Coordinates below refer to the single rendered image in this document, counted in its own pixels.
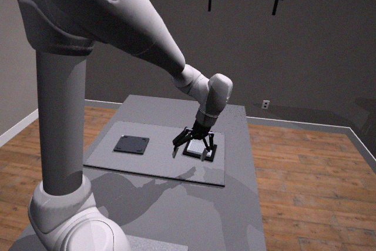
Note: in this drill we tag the black rectangular frame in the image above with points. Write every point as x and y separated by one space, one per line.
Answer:
198 156

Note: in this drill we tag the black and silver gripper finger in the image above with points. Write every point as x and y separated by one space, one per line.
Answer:
182 138
207 148

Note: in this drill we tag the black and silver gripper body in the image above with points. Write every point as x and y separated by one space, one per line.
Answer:
200 129

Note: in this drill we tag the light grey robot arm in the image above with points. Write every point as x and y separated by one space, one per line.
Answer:
62 209

